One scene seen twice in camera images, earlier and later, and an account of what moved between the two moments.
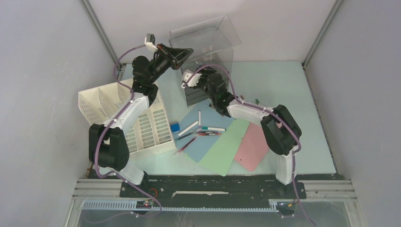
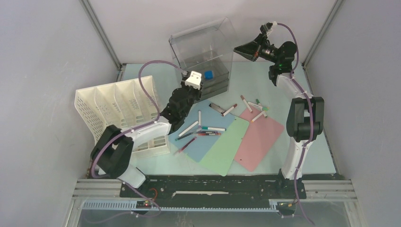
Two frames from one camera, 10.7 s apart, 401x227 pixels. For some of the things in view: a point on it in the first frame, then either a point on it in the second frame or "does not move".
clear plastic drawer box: (212, 41) does not move
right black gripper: (207, 69) → (252, 49)
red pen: (187, 144) does not move
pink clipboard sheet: (253, 147) does not move
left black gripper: (174, 57) → (197, 92)
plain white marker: (194, 124) does not move
